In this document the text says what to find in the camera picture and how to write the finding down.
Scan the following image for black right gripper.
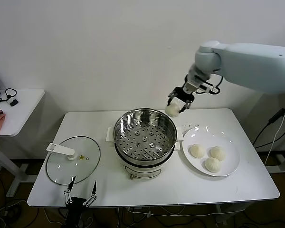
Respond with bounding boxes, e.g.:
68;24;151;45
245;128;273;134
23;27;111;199
167;81;198;113

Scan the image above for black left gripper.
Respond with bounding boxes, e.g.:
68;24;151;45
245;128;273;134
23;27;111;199
63;175;98;215

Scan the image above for white steamed baozi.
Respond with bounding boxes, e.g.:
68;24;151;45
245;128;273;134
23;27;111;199
209;146;226;162
165;98;185;118
189;143;206;159
205;157;222;174

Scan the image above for perforated steel steamer basket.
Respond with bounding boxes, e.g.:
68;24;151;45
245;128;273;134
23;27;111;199
106;108;185;165

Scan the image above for white round plate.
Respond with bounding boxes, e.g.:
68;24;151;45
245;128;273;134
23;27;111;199
181;125;241;177

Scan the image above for white electric cooker base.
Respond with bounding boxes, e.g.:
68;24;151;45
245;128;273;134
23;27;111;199
114;142;181;180

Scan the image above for white side table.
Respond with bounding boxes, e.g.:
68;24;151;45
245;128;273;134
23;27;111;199
0;89;46;198

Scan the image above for grey table leg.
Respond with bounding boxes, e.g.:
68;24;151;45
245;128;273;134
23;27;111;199
215;204;228;224

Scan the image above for white desk with grey foot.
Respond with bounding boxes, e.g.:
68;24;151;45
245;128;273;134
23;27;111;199
267;152;285;177

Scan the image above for black neckband earphones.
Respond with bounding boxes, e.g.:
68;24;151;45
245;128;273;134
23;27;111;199
0;88;18;104

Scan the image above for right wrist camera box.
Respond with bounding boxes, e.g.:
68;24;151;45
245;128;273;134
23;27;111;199
197;82;217;95

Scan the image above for glass lid with white handle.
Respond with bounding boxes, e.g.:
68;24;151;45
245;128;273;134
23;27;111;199
46;135;102;186

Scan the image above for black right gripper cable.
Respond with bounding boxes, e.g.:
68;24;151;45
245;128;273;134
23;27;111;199
210;74;225;95

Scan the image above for black floor cable loops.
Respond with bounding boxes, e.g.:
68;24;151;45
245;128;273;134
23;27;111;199
0;166;27;228

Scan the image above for black cable with power adapter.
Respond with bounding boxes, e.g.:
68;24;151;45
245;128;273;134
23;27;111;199
253;108;285;149

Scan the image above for white hanging cable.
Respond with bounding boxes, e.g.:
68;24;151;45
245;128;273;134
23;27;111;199
265;95;285;167

